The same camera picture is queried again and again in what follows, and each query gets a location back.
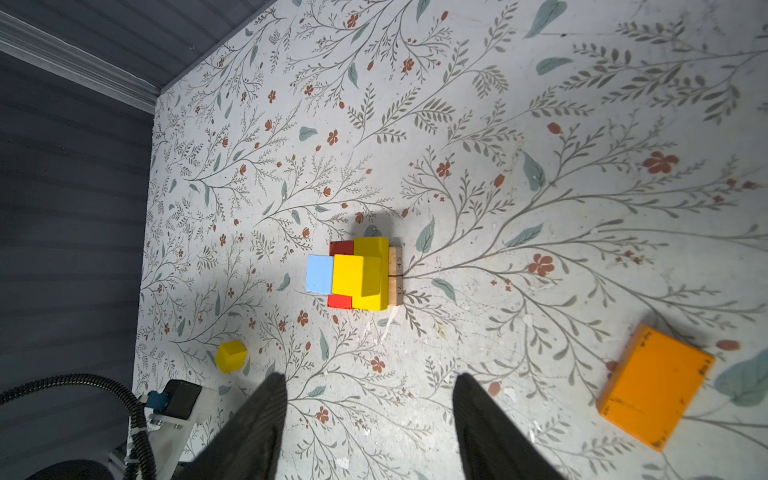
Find natural wood block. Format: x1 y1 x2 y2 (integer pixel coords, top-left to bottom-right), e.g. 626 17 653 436
388 245 404 306

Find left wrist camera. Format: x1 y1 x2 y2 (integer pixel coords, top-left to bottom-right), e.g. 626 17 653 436
145 379 202 420

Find light blue cube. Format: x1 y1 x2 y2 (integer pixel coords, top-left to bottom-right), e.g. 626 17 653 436
306 255 334 296

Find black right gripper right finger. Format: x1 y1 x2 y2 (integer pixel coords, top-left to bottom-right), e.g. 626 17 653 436
452 373 562 479

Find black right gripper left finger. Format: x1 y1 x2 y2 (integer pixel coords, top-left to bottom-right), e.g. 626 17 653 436
176 373 288 480

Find black corrugated cable conduit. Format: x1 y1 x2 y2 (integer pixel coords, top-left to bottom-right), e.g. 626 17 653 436
0 373 158 480

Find small yellow cube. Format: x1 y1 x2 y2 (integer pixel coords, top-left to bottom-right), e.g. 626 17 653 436
335 255 381 298
215 340 248 374

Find orange block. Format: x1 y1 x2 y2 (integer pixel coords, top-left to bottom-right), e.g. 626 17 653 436
597 324 715 452

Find yellow rectangular block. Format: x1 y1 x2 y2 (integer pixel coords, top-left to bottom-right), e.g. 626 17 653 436
353 237 389 311

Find red block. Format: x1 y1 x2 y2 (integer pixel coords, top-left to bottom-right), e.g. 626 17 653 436
326 240 356 311

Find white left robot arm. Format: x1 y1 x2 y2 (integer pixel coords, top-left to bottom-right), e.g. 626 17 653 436
30 379 217 479

